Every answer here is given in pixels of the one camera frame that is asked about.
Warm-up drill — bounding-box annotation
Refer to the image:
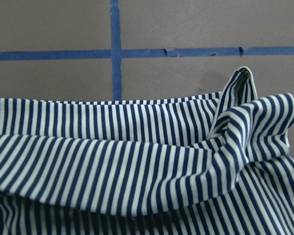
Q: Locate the navy white striped polo shirt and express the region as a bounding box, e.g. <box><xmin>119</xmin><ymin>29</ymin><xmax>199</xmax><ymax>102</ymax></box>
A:
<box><xmin>0</xmin><ymin>67</ymin><xmax>294</xmax><ymax>235</ymax></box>

